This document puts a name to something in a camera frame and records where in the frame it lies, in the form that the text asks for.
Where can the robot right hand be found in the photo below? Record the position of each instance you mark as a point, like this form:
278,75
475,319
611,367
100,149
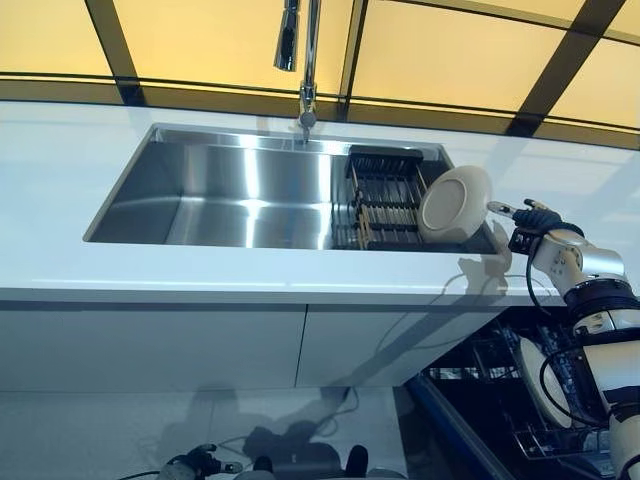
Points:
537,217

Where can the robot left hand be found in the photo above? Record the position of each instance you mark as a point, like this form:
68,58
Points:
197,462

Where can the cream ceramic plate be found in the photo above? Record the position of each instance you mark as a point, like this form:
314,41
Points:
537,385
455,205

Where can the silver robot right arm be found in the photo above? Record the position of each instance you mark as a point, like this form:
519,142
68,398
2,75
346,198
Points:
600,280

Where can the black robot left foot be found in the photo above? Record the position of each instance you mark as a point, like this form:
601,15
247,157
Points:
262,464

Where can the black robot foot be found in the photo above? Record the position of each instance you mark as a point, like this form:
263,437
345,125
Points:
357,460
262,464

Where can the white cabinet door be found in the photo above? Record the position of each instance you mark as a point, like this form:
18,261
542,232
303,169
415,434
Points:
380,340
150,345

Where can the black dish drying rack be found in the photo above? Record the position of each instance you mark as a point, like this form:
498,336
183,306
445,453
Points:
385,200

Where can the black robot right foot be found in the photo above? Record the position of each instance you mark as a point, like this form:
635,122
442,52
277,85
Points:
357,460

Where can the stainless steel sink basin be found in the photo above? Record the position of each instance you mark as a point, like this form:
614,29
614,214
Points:
215,195

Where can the chrome pull-down kitchen faucet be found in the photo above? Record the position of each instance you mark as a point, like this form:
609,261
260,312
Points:
310,75

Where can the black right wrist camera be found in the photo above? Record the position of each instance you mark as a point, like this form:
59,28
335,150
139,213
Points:
522,241

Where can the dark window frame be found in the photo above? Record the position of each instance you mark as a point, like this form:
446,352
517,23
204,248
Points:
119,50

